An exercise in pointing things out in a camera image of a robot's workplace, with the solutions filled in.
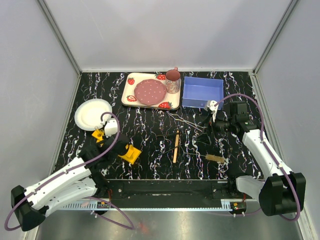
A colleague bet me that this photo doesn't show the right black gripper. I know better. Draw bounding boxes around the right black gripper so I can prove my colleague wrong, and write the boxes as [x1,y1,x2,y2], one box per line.
[194,111,236,145]

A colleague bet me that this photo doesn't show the glass test tube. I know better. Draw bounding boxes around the glass test tube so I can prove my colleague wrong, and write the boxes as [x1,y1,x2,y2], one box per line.
[94,126,101,137]

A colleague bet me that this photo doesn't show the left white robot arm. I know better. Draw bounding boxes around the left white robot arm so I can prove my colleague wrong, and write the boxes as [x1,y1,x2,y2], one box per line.
[9,133,134,232]

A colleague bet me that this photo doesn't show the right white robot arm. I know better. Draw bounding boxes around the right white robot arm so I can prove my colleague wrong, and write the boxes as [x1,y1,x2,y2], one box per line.
[204,100,306,217]

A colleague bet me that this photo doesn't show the test tube brush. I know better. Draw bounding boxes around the test tube brush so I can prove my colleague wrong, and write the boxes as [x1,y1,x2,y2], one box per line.
[185,153,226,164]

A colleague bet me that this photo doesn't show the wooden test tube clamp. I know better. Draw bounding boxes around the wooden test tube clamp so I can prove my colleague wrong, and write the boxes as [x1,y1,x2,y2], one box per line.
[172,130,180,164]

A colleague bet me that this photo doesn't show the metal crucible tongs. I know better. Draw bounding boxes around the metal crucible tongs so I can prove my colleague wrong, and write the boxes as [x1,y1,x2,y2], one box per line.
[166,111,204,131]

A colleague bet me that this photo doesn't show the blue plastic drawer box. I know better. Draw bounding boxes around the blue plastic drawer box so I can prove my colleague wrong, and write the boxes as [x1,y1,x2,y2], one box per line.
[181,76,224,109]

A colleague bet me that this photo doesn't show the pink floral mug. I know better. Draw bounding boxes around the pink floral mug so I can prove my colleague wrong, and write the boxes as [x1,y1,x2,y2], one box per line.
[165,67,181,94]

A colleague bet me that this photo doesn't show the pink dotted plate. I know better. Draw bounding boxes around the pink dotted plate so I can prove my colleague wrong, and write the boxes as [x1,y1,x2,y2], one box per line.
[133,79,167,106]

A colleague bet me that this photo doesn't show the strawberry pattern tray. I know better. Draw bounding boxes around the strawberry pattern tray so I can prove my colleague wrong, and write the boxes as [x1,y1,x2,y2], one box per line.
[121,72,181,110]

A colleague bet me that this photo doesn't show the yellow test tube rack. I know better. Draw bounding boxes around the yellow test tube rack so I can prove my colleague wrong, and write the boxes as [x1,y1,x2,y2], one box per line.
[91,130,142,165]

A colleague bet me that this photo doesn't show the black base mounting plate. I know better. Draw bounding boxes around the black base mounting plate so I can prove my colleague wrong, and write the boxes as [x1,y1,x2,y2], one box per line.
[96,179,244,209]

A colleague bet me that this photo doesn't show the white paper plate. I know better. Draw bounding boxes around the white paper plate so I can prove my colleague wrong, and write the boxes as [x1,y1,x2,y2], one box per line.
[74,98,113,132]

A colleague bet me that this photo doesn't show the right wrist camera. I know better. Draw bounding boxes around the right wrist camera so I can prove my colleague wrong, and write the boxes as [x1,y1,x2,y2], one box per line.
[204,100,219,121]

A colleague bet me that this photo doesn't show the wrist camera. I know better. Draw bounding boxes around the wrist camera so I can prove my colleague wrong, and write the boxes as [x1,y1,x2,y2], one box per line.
[103,118,118,138]
[204,100,219,121]

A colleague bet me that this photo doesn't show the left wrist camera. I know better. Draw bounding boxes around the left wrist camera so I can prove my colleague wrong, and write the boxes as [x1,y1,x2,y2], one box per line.
[103,118,118,138]

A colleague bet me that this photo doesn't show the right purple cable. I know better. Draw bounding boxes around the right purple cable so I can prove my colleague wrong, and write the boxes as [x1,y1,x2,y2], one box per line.
[212,93,302,222]

